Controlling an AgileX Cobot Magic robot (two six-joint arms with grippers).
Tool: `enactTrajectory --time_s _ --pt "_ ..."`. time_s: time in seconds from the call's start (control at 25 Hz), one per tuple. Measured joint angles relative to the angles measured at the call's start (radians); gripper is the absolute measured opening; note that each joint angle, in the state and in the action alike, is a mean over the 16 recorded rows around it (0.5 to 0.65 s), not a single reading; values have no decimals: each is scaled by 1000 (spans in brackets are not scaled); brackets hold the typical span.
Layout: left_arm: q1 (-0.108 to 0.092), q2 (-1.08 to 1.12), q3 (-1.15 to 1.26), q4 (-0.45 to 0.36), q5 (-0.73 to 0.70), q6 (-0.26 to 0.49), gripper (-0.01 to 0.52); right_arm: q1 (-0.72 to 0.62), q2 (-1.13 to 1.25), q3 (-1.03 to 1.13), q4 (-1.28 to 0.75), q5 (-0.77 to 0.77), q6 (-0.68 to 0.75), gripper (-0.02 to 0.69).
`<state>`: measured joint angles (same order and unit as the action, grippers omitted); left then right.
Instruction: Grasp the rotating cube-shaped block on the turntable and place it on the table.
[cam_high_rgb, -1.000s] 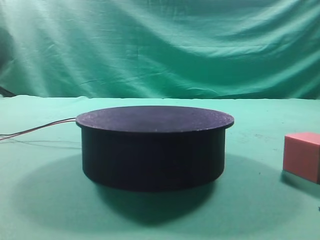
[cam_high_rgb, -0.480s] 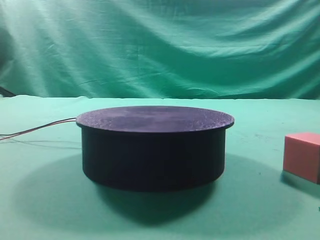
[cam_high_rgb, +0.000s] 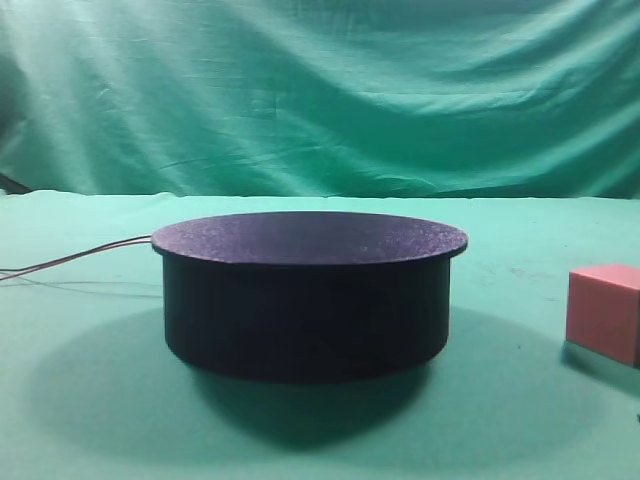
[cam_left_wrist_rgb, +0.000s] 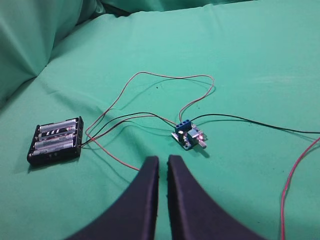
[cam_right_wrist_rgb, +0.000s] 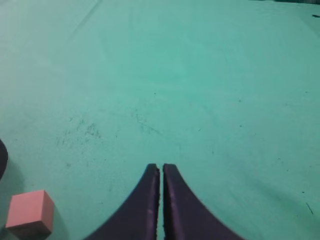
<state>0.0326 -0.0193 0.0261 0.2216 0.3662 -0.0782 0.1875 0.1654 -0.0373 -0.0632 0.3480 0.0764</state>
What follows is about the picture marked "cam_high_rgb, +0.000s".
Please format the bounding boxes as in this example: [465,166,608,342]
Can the red cube block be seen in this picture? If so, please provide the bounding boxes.
[565,265,639,368]

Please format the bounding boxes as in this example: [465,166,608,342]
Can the black round turntable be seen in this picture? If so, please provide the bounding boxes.
[150,211,469,384]

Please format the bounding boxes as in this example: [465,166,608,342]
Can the green backdrop cloth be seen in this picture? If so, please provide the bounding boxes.
[1,1,639,198]

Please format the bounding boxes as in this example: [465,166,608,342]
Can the black wire to turntable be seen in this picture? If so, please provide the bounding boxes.
[0,233,153,276]

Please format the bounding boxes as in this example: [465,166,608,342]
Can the red wire to turntable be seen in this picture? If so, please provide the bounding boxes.
[0,237,153,282]

